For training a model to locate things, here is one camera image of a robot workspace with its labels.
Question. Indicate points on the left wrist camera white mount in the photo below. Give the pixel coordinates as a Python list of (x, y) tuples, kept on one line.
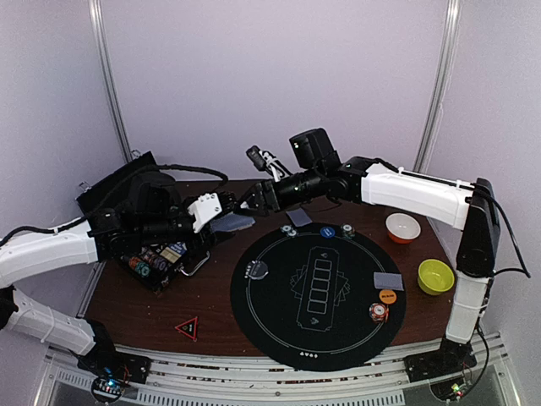
[(208, 206)]

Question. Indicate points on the black poker chip case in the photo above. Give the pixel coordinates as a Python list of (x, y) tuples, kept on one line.
[(113, 205)]

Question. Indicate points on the yellow green bowl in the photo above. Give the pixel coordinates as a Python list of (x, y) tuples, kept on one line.
[(435, 277)]

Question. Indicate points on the deck of blue cards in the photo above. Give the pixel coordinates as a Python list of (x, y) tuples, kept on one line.
[(231, 222)]

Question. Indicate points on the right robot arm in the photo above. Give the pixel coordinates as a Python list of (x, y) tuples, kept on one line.
[(467, 207)]

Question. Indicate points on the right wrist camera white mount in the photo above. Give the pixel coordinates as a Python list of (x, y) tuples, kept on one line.
[(265, 161)]

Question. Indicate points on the blue small blind button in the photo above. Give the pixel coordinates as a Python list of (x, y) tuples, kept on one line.
[(327, 232)]

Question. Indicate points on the aluminium post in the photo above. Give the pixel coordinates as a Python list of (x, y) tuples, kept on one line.
[(98, 27), (441, 81)]

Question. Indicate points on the dealt blue card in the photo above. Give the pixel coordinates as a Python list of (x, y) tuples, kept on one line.
[(388, 281), (299, 217)]

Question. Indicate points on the round black poker mat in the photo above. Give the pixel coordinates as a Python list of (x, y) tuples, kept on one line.
[(311, 311)]

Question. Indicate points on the poker chip rows in case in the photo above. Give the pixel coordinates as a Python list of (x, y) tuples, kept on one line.
[(151, 260)]

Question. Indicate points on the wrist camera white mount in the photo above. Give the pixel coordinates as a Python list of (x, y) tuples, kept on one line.
[(265, 161), (208, 206)]

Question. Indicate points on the orange big blind button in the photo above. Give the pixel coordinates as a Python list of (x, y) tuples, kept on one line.
[(387, 297)]

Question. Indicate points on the green yellow poker chip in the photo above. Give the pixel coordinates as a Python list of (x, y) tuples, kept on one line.
[(348, 231)]

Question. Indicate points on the aluminium front rail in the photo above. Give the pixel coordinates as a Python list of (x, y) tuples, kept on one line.
[(194, 379)]

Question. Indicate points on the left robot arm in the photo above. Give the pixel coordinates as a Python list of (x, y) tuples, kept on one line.
[(29, 251)]

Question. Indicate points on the right aluminium post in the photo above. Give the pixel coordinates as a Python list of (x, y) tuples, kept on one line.
[(441, 81)]

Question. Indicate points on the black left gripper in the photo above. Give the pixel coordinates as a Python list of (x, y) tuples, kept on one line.
[(200, 244)]

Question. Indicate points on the dealt blue card top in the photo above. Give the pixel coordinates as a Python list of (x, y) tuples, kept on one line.
[(299, 217)]

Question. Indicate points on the red black triangular token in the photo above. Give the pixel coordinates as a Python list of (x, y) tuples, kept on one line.
[(189, 328)]

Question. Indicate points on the orange white bowl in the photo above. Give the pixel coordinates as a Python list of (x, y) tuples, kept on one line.
[(402, 228)]

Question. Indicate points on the orange poker chip stack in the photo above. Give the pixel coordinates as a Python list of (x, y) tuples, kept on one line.
[(378, 313)]

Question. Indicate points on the clear acrylic dealer button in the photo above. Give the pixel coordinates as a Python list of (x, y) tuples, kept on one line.
[(257, 270)]

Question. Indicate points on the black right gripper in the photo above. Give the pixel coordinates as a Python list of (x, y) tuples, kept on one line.
[(262, 197)]

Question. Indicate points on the left aluminium post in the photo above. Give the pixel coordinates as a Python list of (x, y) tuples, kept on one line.
[(98, 27)]

